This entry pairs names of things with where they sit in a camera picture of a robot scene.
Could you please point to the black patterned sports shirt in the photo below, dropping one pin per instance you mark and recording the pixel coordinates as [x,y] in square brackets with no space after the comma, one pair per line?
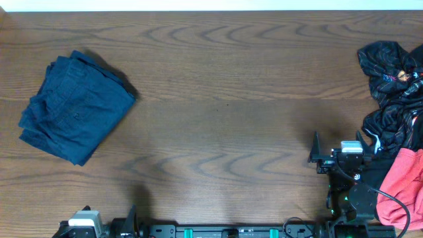
[395,83]

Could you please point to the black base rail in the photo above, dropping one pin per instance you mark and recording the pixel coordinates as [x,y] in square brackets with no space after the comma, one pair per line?
[293,227]

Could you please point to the navy blue denim shorts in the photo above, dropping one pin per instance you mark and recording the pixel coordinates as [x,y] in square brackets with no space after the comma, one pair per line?
[78,104]

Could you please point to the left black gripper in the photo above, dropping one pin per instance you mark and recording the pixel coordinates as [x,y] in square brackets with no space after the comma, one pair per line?
[131,225]

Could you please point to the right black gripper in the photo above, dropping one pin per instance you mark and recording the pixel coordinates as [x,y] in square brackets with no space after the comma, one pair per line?
[326,162]

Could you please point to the red garment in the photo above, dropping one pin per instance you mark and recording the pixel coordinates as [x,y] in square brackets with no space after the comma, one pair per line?
[404,182]

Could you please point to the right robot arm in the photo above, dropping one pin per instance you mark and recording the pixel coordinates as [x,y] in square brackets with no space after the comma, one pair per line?
[350,202]

